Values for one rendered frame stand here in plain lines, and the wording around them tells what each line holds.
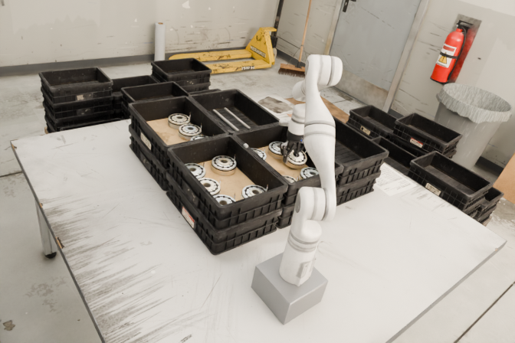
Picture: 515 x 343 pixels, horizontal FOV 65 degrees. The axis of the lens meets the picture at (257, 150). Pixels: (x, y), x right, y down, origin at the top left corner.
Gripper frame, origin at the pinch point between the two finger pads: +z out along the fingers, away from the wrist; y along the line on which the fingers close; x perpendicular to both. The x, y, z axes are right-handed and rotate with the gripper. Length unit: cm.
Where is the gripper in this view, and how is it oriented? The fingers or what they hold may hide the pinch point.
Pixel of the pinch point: (290, 158)
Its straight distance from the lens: 174.6
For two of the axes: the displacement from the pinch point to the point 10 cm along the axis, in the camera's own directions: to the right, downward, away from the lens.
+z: -1.6, 8.3, 5.4
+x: -5.7, -5.2, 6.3
